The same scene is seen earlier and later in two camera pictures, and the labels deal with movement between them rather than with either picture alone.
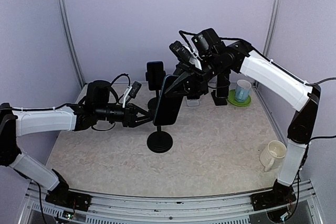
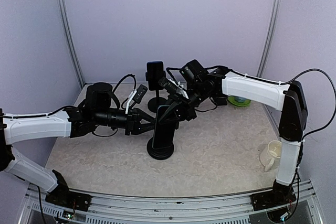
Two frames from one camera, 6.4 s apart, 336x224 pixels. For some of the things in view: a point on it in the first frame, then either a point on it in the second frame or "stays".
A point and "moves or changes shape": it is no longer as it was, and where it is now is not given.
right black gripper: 193,81 → 182,109
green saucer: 231,98 stays
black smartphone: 168,106 moves or changes shape
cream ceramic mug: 271,156 stays
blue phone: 155,75 stays
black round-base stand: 159,141 → 161,153
